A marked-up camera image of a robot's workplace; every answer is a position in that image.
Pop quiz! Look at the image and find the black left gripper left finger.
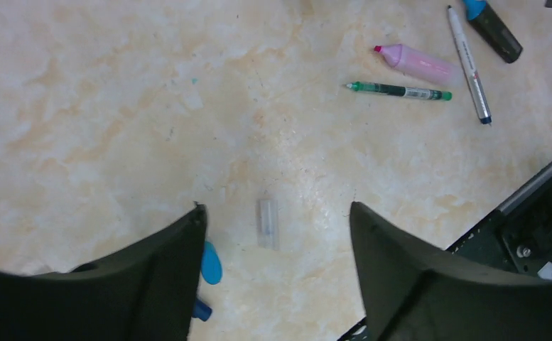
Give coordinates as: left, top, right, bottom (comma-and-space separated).
0, 204, 208, 340

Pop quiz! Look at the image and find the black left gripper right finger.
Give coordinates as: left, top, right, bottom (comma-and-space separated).
349, 202, 552, 340

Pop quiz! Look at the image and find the light blue marker cap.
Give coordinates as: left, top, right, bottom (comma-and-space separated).
200, 240, 222, 285

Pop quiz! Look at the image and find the clear teal pen cap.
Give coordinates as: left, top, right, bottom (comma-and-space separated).
257, 199, 279, 251

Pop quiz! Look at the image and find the white marker dark blue cap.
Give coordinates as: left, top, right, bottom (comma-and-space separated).
447, 5, 492, 125

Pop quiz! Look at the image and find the green gel pen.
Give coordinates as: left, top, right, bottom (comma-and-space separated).
345, 82, 453, 101

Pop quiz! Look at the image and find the pink highlighter pen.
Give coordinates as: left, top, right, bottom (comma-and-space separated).
374, 44, 462, 87

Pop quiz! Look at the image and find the black marker blue cap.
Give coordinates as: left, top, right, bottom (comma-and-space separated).
462, 0, 523, 64

